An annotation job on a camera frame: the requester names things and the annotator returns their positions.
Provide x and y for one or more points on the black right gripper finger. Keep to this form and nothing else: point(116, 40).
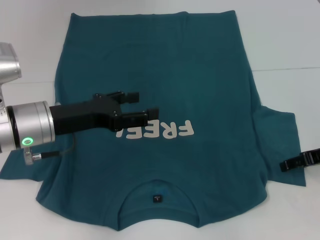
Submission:
point(292, 163)

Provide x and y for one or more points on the teal FREE print T-shirt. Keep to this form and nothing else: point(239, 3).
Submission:
point(175, 62)

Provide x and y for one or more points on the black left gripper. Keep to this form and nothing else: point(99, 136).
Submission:
point(80, 115)

